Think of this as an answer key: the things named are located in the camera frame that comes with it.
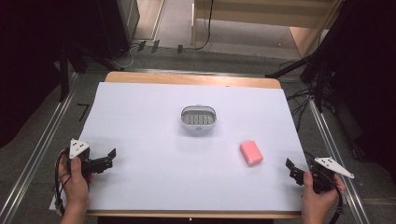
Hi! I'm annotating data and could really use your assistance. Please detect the black metal stand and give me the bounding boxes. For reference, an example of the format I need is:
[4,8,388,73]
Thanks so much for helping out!
[57,39,126,103]
[264,18,344,114]

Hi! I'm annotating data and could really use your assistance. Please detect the light wooden shelf unit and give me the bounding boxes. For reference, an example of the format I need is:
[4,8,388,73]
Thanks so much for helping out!
[191,0,345,60]

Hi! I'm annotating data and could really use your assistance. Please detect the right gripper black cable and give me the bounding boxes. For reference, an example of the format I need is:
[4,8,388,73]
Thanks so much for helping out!
[304,150,344,224]

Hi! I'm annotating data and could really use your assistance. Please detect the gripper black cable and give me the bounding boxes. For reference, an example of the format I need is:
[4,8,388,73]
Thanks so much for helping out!
[53,148,72,217]
[304,150,344,224]

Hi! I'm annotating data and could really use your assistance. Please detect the white floor cable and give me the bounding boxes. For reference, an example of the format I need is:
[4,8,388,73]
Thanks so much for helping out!
[117,43,140,69]

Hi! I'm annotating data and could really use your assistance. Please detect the wooden table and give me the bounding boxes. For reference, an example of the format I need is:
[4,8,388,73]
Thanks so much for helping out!
[86,71,303,219]

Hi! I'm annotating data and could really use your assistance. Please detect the hanging black cable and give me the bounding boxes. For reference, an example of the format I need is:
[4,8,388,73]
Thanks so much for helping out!
[193,0,216,51]

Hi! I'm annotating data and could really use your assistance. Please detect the bundle of black floor cables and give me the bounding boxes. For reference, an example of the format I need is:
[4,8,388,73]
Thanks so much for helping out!
[285,88,314,133]

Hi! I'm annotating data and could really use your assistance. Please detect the person's right hand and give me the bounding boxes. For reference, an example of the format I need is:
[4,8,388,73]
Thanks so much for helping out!
[300,171,347,217]

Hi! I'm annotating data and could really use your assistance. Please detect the metal floor rail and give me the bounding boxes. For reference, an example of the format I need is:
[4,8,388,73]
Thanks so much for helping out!
[0,72,80,224]
[306,94,372,224]

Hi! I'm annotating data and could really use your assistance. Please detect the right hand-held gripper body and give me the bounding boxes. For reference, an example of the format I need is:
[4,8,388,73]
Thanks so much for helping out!
[298,156,356,194]

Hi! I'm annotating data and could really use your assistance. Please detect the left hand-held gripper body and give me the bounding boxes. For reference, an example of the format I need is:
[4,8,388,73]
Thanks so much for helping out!
[65,138,106,177]

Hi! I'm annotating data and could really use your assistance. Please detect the black curtain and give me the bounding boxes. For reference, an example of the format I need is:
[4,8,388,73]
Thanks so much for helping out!
[323,0,396,185]
[0,0,104,149]

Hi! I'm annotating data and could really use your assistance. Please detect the dark cabinet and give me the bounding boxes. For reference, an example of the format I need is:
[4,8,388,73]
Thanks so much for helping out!
[94,0,141,61]

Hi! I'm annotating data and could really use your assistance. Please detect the person's left hand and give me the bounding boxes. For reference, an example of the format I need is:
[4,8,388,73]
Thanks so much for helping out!
[58,148,94,213]

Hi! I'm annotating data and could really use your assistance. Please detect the white paper sheet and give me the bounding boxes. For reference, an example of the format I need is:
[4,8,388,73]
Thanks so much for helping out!
[49,81,310,213]

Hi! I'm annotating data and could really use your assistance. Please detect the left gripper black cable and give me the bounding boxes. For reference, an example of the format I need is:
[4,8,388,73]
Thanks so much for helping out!
[53,148,72,217]

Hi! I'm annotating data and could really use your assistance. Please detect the white soap dish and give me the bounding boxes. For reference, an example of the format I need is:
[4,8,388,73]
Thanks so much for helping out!
[179,104,218,131]

